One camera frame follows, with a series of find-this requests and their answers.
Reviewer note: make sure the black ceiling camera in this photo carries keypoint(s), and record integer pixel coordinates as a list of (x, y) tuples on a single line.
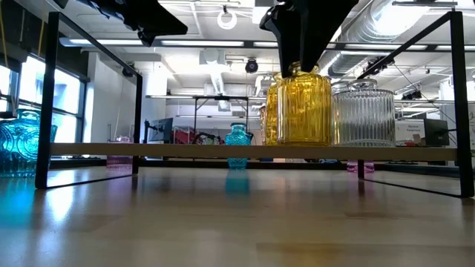
[(251, 66)]

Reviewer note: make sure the black aluminium table frame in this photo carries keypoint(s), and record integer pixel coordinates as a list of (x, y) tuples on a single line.
[(289, 165)]

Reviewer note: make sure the slim pink ribbed glass vase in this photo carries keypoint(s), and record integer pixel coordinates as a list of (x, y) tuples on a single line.
[(352, 167)]

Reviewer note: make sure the silver ventilation duct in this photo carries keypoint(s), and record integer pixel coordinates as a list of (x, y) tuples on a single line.
[(389, 18)]

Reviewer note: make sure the wooden shelf with black frame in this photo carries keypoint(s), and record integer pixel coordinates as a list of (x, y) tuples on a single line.
[(237, 153)]

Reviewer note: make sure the white equipment sign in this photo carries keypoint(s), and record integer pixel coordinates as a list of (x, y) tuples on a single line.
[(408, 130)]

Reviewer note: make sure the overhead beam with light strips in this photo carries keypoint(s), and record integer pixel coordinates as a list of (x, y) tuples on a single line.
[(248, 43)]

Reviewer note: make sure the black computer monitor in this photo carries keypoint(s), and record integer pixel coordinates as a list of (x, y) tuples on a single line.
[(163, 130)]

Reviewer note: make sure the black monitor back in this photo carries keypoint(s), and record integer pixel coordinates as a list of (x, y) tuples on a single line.
[(436, 131)]

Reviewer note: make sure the wide pink ribbed glass vase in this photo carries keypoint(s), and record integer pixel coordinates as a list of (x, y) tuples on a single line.
[(119, 165)]

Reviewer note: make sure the black metal workstation frame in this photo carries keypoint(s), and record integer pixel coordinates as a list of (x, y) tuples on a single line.
[(220, 98)]

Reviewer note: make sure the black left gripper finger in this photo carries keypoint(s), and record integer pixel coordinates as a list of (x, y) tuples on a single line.
[(167, 22)]

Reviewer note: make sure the teal medallion embossed glass vase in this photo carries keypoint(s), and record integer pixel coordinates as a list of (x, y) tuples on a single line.
[(16, 148)]

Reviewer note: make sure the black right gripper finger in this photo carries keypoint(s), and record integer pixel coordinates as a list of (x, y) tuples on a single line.
[(291, 44), (323, 26)]

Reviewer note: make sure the wide yellow ribbed glass vase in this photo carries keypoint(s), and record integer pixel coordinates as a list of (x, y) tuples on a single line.
[(304, 111)]

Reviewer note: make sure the teal diamond pattern glass vase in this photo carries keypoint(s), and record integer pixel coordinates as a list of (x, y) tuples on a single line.
[(237, 135)]

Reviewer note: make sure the bright window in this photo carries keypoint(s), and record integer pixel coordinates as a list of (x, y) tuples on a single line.
[(67, 104)]

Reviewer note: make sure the red bin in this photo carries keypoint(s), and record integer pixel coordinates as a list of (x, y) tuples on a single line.
[(182, 136)]

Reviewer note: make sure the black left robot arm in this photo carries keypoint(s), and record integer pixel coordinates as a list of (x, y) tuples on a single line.
[(61, 3)]

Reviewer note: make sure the white ceiling air duct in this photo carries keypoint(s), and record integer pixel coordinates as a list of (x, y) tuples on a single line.
[(213, 70)]

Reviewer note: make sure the black ceiling track lights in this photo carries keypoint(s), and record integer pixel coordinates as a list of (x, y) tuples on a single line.
[(380, 65)]

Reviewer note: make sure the black ceiling spotlight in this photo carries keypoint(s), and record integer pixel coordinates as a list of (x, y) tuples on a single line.
[(412, 95), (128, 69)]

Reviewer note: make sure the wide clear ribbed glass vase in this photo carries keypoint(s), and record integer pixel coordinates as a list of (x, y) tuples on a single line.
[(363, 118)]

